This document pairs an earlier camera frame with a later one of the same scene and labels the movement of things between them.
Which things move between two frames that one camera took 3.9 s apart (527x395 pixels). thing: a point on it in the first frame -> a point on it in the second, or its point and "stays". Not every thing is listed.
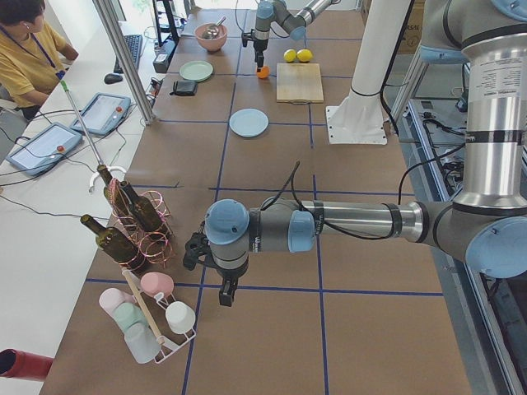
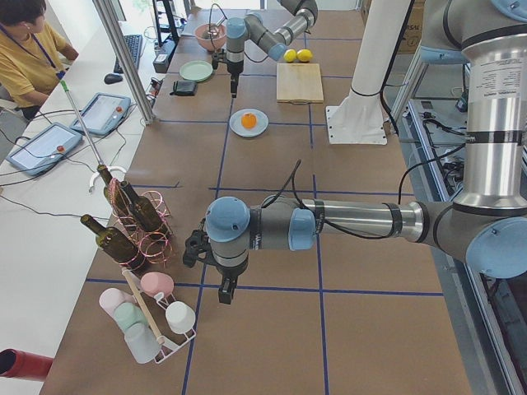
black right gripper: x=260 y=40 -> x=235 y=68
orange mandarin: x=264 y=72 -> x=249 y=120
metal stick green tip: x=82 y=124 stays
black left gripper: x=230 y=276 stays
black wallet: x=184 y=87 stays
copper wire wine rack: x=145 y=220 stays
